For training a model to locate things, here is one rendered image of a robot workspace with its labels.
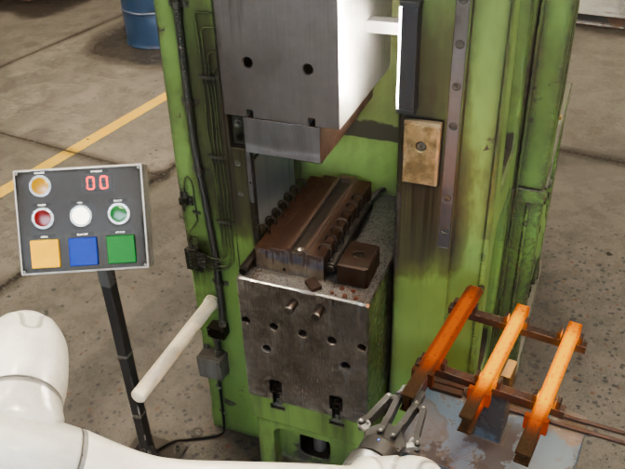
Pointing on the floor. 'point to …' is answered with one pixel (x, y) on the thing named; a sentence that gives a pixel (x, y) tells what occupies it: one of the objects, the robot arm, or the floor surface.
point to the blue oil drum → (140, 24)
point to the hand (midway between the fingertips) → (414, 389)
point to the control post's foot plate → (162, 448)
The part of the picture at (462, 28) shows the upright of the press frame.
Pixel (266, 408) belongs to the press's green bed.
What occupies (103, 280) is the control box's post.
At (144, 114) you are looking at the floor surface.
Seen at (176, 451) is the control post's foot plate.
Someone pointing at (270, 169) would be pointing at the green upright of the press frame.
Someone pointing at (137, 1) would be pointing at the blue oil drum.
